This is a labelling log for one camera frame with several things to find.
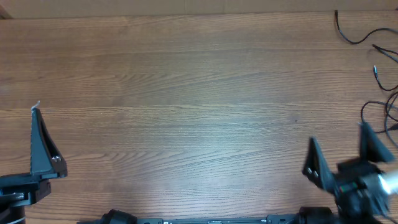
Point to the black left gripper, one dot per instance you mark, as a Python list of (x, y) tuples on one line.
[(46, 162)]

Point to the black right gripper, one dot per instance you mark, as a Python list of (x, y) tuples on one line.
[(348, 171)]

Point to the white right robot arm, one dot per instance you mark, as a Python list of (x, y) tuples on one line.
[(361, 210)]

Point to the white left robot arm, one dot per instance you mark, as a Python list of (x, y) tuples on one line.
[(12, 215)]

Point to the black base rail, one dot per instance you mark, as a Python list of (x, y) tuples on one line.
[(202, 219)]

